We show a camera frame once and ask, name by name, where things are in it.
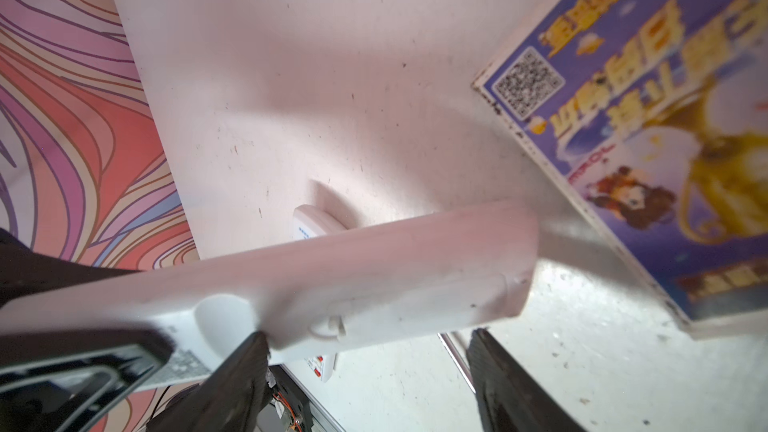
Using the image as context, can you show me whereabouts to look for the purple printed card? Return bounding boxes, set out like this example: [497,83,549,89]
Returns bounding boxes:
[473,0,767,338]

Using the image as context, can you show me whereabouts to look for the white remote control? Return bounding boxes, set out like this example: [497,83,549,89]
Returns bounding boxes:
[1,201,539,388]

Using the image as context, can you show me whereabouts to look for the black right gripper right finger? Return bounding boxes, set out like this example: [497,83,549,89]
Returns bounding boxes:
[467,328,583,432]

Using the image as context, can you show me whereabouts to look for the orange handled screwdriver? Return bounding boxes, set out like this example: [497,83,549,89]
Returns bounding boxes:
[438,333,476,394]

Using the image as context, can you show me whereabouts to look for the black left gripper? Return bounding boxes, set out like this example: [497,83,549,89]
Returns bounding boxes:
[1,229,174,431]

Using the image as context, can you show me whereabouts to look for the white remote with coloured buttons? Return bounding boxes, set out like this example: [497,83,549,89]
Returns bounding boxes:
[292,204,346,383]

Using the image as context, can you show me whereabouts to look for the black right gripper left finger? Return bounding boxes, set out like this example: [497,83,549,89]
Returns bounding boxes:
[146,332,269,431]

